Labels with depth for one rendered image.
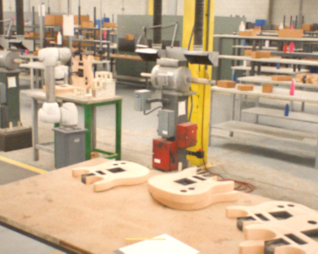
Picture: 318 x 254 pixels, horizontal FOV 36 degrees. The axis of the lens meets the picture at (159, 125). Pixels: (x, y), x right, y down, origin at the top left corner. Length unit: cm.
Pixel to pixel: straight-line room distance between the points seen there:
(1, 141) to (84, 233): 506
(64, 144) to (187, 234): 308
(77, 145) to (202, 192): 285
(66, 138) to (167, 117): 105
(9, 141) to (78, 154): 211
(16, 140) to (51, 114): 218
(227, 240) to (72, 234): 67
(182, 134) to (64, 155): 123
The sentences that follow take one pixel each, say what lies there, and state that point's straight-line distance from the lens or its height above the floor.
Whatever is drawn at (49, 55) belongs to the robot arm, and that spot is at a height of 147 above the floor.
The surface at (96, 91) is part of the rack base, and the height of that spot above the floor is 100.
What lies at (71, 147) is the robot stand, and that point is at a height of 53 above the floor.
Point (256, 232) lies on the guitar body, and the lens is 187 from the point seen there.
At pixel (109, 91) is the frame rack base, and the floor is 99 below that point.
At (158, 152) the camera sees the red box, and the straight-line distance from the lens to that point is 509.
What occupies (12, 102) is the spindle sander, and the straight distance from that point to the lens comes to 722.
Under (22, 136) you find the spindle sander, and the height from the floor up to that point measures 19.
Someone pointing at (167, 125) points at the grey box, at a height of 79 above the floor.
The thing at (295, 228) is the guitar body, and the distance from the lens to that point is 190.
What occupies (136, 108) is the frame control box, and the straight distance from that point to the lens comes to 503.
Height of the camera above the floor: 180
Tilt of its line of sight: 12 degrees down
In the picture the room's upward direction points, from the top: 1 degrees clockwise
